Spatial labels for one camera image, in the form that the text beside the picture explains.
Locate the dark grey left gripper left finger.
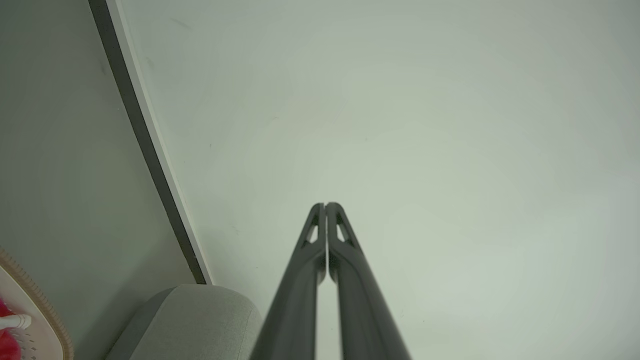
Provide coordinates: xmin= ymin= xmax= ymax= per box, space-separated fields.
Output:
xmin=250 ymin=202 xmax=328 ymax=360

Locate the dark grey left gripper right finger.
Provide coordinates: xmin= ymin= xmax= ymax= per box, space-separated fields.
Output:
xmin=326 ymin=201 xmax=412 ymax=360

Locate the red clothing item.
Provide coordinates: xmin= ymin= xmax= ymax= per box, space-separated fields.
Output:
xmin=0 ymin=297 xmax=22 ymax=360

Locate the white laundry basket brown rim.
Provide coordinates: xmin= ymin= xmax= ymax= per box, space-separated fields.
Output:
xmin=0 ymin=247 xmax=75 ymax=360

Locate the grey fabric sofa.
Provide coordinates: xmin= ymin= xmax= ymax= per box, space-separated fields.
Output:
xmin=105 ymin=284 xmax=264 ymax=360

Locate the dark grey baseboard strip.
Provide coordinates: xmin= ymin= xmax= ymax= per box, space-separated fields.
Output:
xmin=88 ymin=0 xmax=214 ymax=286

